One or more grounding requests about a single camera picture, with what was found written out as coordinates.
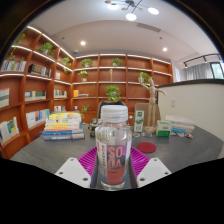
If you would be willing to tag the branched ceiling lamp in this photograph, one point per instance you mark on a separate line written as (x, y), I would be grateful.
(131, 16)

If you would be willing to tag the clear plastic drink bottle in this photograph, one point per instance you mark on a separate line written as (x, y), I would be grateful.
(113, 150)

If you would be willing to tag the window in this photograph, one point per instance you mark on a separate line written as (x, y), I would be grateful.
(218, 70)

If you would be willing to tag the wooden shelf unit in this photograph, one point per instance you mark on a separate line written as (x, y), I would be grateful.
(100, 71)

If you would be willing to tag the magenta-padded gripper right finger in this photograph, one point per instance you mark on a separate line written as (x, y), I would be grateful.
(153, 170)

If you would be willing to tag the tall green white carton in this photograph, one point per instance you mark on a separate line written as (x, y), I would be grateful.
(138, 121)

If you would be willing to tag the grey curtain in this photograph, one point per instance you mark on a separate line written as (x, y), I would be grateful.
(199, 71)

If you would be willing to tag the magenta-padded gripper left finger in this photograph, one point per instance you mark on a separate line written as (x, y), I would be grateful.
(73, 171)

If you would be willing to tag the recessed ceiling spotlight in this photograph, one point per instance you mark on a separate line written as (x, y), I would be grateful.
(82, 43)
(164, 49)

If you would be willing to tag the dark book with orange cover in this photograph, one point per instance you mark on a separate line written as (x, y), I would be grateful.
(92, 128)

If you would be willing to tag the small green white box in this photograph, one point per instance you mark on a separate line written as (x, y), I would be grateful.
(163, 128)

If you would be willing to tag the black track light rail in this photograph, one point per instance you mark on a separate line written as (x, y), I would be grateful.
(200, 58)

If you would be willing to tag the wooden artist mannequin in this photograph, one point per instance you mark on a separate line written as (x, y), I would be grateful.
(152, 103)

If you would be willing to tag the flat round red coaster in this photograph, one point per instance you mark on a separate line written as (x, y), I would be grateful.
(146, 147)

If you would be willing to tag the stack of colourful books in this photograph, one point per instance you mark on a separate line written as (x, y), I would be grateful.
(63, 127)

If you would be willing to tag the stack of white boxes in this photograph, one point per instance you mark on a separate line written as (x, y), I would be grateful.
(180, 122)

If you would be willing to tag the tan chair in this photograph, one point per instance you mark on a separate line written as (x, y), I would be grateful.
(140, 106)

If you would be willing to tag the white wall switch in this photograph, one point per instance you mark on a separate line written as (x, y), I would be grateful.
(173, 102)

